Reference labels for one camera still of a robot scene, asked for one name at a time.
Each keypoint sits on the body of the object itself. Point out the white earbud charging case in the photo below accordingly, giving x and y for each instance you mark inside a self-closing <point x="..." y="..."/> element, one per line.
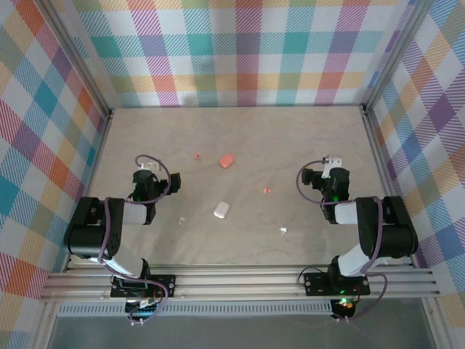
<point x="221" y="209"/>

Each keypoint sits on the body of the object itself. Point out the pink earbud charging case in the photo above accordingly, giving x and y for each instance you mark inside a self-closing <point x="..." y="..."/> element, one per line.
<point x="226" y="160"/>

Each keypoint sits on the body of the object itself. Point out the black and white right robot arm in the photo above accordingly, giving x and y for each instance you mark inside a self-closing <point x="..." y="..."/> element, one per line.
<point x="392" y="236"/>

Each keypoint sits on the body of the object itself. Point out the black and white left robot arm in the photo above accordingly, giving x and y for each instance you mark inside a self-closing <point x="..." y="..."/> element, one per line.
<point x="91" y="236"/>

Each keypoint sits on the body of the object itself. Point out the small electronics board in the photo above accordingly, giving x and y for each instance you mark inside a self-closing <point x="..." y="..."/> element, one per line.
<point x="145" y="309"/>
<point x="345" y="305"/>

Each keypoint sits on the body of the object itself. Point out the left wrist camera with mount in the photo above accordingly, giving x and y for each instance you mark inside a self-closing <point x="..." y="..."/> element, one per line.
<point x="149" y="165"/>

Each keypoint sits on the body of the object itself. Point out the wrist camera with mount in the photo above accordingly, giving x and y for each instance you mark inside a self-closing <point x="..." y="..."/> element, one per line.
<point x="149" y="165"/>
<point x="332" y="161"/>

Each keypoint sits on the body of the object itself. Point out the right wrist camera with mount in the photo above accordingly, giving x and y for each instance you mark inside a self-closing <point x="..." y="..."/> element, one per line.
<point x="332" y="161"/>

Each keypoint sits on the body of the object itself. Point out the aluminium table side rail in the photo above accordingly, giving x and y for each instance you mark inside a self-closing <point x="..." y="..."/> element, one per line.
<point x="379" y="152"/>
<point x="98" y="152"/>

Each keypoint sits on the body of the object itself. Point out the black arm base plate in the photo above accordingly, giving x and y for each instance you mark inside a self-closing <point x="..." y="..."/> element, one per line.
<point x="167" y="283"/>
<point x="314" y="283"/>

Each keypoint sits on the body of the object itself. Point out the wide aluminium base rail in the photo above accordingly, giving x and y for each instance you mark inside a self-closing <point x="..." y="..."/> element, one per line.
<point x="236" y="283"/>

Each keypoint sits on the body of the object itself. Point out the aluminium frame post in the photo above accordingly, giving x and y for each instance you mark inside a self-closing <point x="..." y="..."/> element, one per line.
<point x="394" y="58"/>
<point x="78" y="58"/>

